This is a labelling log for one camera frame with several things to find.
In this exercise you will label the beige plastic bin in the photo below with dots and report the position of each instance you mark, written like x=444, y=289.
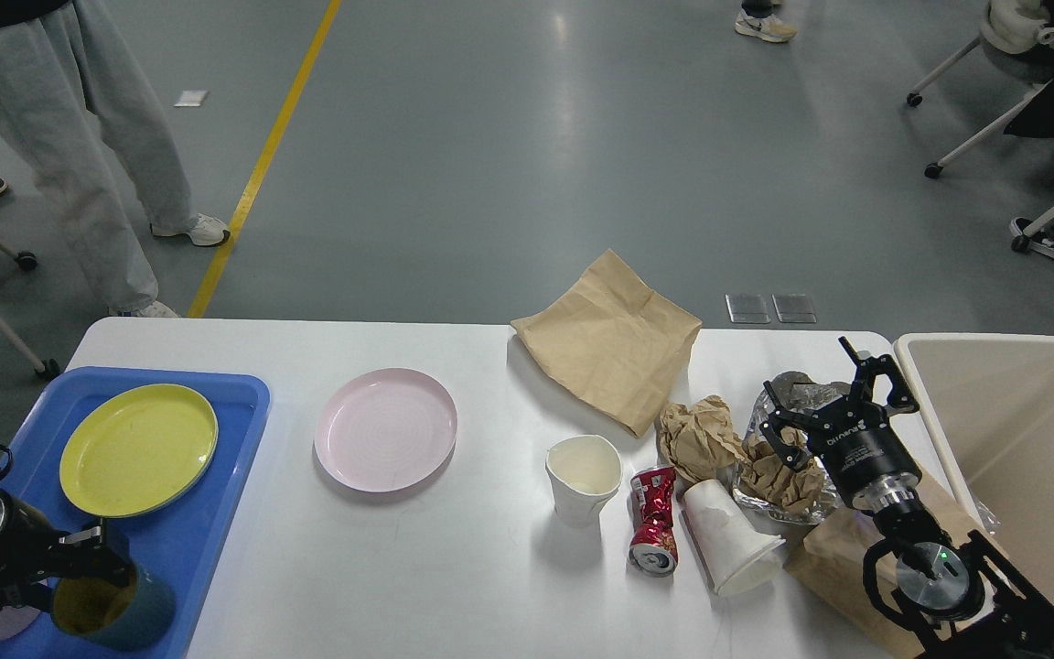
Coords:
x=987, y=401

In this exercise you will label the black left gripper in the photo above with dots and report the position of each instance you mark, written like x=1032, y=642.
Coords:
x=32, y=551

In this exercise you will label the floor outlet cover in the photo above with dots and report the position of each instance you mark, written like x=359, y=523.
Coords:
x=794, y=309
x=747, y=309

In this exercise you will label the upright white paper cup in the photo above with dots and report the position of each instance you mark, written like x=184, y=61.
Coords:
x=585, y=473

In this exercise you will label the crumpled brown paper in foil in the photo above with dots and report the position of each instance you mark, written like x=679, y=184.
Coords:
x=764, y=476

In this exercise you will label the lying white paper cup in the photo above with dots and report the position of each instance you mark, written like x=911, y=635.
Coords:
x=736, y=556

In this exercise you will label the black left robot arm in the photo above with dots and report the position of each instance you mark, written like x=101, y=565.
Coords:
x=32, y=551

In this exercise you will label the pink plate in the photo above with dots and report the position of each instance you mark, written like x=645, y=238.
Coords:
x=386, y=430

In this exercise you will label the left floor outlet cover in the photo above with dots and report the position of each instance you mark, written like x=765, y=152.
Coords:
x=747, y=309

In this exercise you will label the flat brown paper bag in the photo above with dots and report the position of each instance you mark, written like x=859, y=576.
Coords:
x=613, y=342

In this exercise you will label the blue plastic tray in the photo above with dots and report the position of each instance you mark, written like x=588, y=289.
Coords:
x=181, y=542

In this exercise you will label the right floor outlet cover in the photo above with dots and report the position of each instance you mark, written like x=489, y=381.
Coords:
x=794, y=309

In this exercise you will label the crumpled brown paper ball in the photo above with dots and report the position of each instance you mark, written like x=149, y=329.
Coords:
x=700, y=440

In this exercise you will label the crumpled silver foil wrapper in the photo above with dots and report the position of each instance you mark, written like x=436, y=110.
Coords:
x=801, y=394

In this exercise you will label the white office chair right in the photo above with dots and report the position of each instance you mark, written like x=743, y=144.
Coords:
x=1017, y=38

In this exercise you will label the crushed red soda can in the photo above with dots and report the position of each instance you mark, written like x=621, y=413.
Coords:
x=652, y=548

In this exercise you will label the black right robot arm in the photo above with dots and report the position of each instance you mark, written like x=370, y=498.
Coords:
x=964, y=601

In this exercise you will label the brown paper bag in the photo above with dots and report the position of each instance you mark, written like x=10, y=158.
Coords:
x=830, y=563
x=613, y=342

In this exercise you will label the person in grey trousers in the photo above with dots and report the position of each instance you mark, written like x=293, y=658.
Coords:
x=69, y=90

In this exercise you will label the walking person white sneakers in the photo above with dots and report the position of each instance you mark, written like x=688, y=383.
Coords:
x=757, y=19

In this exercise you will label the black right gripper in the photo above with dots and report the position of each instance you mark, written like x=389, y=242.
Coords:
x=865, y=452

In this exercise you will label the dark teal mug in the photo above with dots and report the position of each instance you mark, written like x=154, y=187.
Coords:
x=114, y=602

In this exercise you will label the yellow plate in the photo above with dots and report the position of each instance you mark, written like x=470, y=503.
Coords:
x=139, y=451

